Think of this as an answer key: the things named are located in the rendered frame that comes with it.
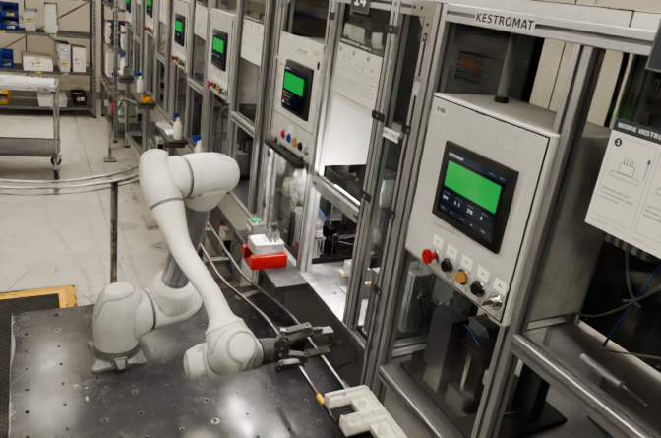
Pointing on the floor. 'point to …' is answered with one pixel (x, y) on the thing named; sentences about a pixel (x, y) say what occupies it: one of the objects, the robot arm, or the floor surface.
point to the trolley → (21, 147)
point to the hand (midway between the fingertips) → (322, 341)
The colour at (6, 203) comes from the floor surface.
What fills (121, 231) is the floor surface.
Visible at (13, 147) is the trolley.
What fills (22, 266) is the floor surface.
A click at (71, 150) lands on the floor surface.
